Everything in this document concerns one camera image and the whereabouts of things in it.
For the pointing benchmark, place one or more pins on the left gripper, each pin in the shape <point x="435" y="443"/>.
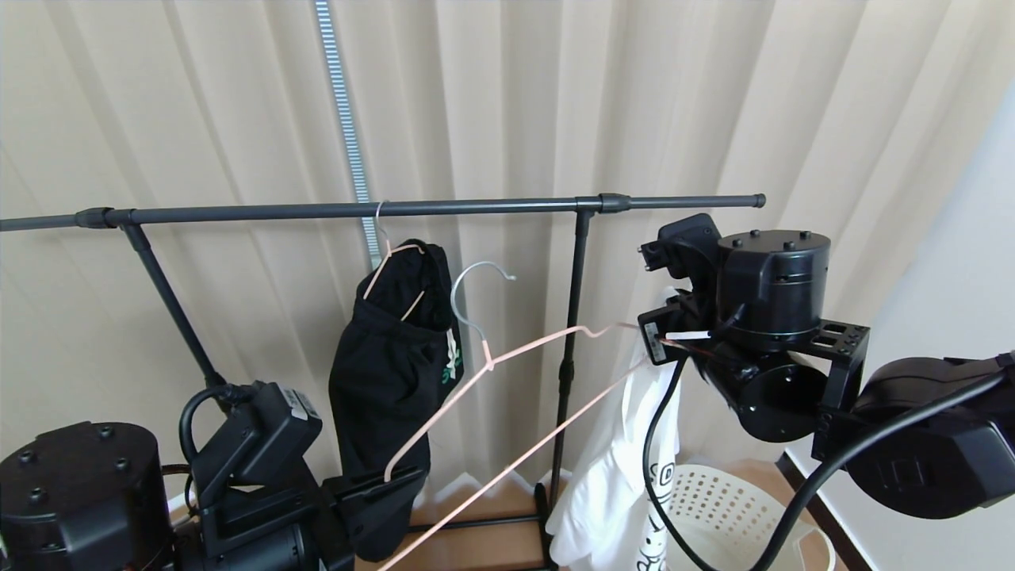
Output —
<point x="270" y="539"/>

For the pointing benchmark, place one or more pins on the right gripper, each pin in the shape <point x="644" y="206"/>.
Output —
<point x="777" y="396"/>

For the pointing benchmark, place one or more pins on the pink clothes hanger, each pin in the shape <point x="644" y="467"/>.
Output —
<point x="485" y="353"/>
<point x="394" y="252"/>

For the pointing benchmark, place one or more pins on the white garment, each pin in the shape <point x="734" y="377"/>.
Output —
<point x="603" y="492"/>

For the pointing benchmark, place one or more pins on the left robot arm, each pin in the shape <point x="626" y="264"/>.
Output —
<point x="71" y="500"/>

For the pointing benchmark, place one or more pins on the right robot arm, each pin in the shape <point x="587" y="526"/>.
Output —
<point x="777" y="285"/>

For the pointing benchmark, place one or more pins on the white laundry basket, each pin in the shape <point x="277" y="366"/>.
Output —
<point x="729" y="507"/>

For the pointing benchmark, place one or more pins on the black clothes rack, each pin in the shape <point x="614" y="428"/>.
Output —
<point x="238" y="212"/>

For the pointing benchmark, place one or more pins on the beige curtain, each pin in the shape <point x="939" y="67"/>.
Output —
<point x="198" y="95"/>

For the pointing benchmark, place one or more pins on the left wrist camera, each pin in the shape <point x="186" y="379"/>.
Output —
<point x="262" y="436"/>

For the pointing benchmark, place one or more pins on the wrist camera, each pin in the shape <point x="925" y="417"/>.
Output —
<point x="262" y="436"/>
<point x="686" y="242"/>

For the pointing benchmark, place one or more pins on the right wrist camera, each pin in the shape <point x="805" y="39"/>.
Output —
<point x="686" y="242"/>

